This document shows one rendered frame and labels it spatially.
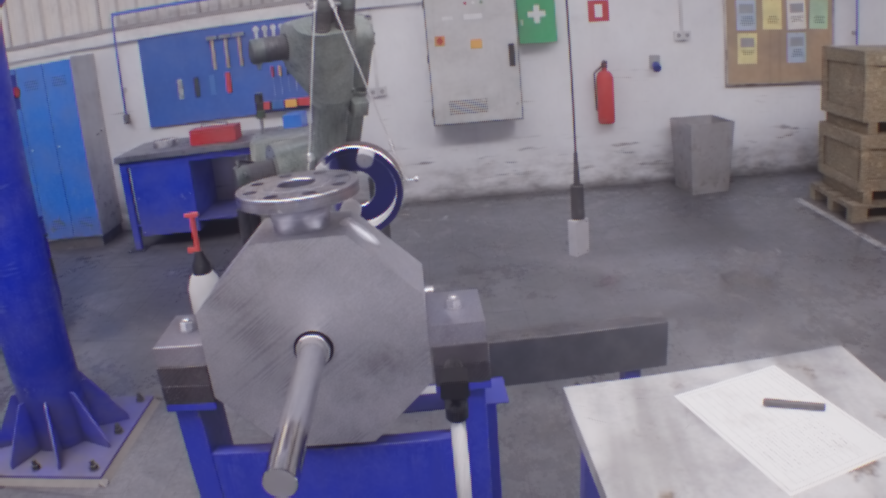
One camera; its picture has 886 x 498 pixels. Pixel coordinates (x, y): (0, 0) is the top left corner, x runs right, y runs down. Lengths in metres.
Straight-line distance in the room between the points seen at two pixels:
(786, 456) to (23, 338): 2.94
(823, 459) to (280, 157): 2.96
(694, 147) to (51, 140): 5.86
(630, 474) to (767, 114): 6.26
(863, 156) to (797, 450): 4.62
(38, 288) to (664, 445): 2.64
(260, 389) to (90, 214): 5.59
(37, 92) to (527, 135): 4.59
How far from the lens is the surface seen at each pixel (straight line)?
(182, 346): 1.59
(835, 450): 1.56
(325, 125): 3.37
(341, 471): 1.71
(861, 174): 6.03
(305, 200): 1.38
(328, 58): 3.16
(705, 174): 6.68
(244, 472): 1.75
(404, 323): 1.48
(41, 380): 3.45
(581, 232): 2.43
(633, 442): 1.52
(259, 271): 1.47
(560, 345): 1.98
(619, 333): 2.01
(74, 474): 3.39
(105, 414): 3.68
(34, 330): 3.37
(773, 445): 1.54
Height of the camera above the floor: 1.73
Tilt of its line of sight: 17 degrees down
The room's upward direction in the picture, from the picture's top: 5 degrees counter-clockwise
